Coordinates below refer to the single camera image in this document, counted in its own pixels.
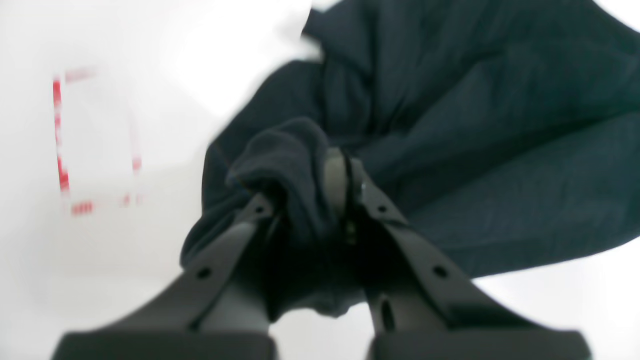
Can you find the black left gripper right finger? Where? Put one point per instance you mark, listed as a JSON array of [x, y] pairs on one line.
[[423, 306]]

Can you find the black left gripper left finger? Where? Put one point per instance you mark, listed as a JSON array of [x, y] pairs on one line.
[[217, 308]]

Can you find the black T-shirt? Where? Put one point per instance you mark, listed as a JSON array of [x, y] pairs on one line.
[[506, 132]]

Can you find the red tape rectangle marking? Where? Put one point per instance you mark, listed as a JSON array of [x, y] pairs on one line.
[[97, 142]]

